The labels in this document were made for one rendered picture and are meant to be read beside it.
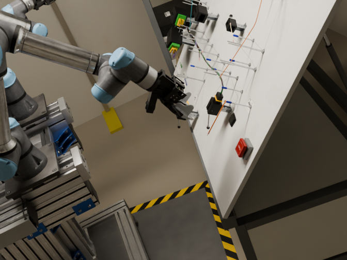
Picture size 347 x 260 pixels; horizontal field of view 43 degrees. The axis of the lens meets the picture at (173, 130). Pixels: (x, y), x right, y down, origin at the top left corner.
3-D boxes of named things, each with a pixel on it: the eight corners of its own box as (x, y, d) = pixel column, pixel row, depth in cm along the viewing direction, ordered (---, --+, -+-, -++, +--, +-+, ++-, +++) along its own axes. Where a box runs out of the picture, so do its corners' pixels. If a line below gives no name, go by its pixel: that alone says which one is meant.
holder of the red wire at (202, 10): (216, 2, 213) (195, -4, 209) (220, 18, 204) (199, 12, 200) (211, 11, 216) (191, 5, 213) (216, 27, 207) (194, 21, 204)
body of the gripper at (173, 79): (188, 97, 149) (162, 78, 142) (170, 112, 153) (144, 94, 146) (185, 83, 154) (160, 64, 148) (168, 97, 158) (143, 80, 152)
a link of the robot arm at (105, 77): (108, 92, 155) (128, 71, 152) (108, 109, 146) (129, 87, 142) (90, 80, 152) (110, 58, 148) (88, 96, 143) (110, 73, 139)
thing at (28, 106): (10, 126, 211) (-1, 109, 205) (9, 111, 223) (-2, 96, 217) (39, 112, 212) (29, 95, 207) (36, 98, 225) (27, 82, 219)
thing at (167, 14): (160, 38, 257) (156, 28, 254) (153, 17, 286) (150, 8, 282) (214, 18, 255) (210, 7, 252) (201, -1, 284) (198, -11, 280)
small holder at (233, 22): (243, 13, 179) (227, 9, 177) (247, 28, 174) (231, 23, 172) (238, 22, 183) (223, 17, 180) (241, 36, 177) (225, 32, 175)
